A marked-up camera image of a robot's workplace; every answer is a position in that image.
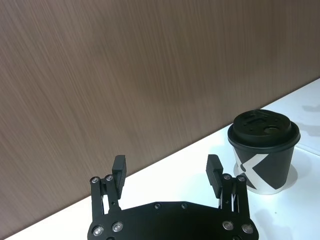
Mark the black paper cup white mark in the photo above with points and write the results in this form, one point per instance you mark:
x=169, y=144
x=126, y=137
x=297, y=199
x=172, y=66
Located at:
x=275, y=167

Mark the black plastic cup lid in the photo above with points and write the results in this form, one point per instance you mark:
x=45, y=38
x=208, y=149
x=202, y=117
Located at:
x=262, y=130

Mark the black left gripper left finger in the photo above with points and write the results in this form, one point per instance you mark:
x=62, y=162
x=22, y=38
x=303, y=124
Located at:
x=119, y=175

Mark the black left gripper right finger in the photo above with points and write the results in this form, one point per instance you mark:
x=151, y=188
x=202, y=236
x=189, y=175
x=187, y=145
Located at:
x=214, y=175

